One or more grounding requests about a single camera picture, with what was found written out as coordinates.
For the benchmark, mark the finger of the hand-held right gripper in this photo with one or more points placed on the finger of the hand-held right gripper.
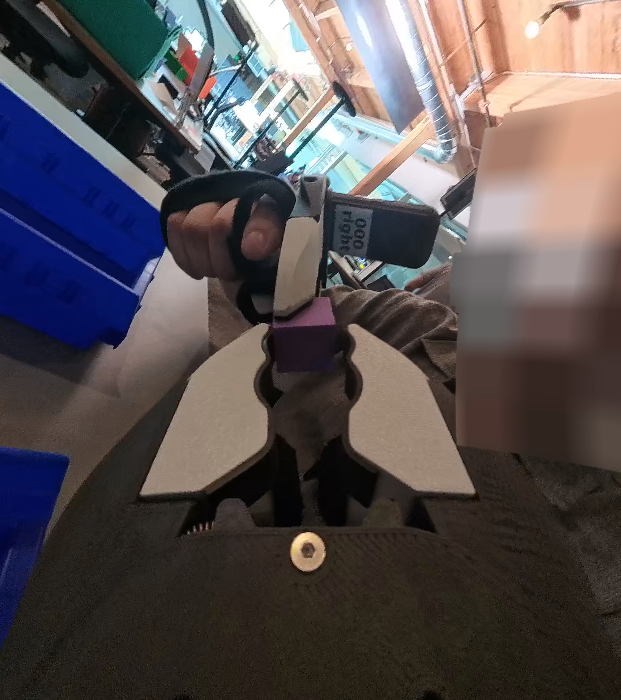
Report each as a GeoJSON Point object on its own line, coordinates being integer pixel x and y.
{"type": "Point", "coordinates": [299, 262]}

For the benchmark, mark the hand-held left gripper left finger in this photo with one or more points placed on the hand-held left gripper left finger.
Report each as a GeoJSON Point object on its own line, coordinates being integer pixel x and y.
{"type": "Point", "coordinates": [212, 432]}

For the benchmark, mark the person's right hand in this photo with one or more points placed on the person's right hand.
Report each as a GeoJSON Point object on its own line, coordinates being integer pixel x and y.
{"type": "Point", "coordinates": [201, 240]}

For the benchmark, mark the wooden table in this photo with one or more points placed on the wooden table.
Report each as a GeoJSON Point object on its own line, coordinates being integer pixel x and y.
{"type": "Point", "coordinates": [152, 104]}

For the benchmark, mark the purple wooden cube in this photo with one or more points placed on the purple wooden cube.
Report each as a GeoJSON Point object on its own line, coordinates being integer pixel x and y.
{"type": "Point", "coordinates": [302, 344]}

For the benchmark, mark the black floor lamp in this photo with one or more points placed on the black floor lamp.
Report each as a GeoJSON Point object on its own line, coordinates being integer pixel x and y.
{"type": "Point", "coordinates": [343, 97]}

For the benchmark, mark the green mat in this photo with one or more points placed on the green mat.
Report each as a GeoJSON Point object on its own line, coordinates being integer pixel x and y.
{"type": "Point", "coordinates": [119, 33]}

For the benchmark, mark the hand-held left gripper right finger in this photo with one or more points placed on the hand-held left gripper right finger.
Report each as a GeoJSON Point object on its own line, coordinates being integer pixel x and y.
{"type": "Point", "coordinates": [403, 432]}

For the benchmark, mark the silver ventilation duct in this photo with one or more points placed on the silver ventilation duct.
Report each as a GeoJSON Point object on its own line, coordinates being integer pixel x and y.
{"type": "Point", "coordinates": [431, 82]}

